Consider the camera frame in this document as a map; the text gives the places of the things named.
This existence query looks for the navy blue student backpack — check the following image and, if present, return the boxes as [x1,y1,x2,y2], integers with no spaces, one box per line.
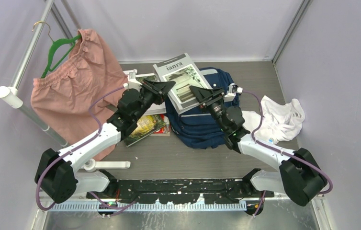
[165,67,234,149]

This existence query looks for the metal clothes rack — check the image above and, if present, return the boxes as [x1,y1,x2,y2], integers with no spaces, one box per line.
[0,0,138,173]

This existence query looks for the grey hardcover book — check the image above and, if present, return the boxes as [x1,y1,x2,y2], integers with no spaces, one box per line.
[153,53,212,114]

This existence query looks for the red cover book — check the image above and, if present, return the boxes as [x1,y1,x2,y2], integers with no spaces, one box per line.
[151,114,170,137]

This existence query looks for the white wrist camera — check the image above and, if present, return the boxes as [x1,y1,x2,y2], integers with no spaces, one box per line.
[224,83,243,102]
[123,69,142,92]

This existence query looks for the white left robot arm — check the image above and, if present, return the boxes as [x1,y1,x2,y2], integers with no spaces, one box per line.
[34,80,175,210]

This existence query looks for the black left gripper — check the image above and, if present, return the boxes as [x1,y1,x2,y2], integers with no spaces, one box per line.
[132,79,175,121]

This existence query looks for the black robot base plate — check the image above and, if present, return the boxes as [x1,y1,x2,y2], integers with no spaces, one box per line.
[95,179,262,205]

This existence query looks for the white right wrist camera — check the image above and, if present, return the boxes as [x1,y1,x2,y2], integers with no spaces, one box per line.
[224,83,243,102]

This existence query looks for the white cloth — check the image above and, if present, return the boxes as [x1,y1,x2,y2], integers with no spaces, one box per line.
[254,96,305,144]

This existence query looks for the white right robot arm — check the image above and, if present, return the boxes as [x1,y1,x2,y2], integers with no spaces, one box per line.
[190,86,333,207]

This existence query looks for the white slotted cable duct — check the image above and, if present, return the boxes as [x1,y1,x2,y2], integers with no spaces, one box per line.
[50,201,247,212]

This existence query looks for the palm leaf white book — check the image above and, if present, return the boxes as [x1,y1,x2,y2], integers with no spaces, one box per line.
[135,73,166,115]

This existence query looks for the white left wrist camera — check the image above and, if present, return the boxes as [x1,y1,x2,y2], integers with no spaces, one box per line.
[123,69,142,92]

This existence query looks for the pink cloth garment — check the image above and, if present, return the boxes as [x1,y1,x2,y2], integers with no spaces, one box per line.
[31,29,127,144]

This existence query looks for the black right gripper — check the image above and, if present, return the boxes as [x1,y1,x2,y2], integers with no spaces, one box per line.
[189,86,227,132]

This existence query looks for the green jungle cover book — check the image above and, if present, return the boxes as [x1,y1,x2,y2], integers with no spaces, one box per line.
[124,114,166,147]

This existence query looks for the green clothes hanger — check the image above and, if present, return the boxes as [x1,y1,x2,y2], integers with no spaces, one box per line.
[32,21,83,79]

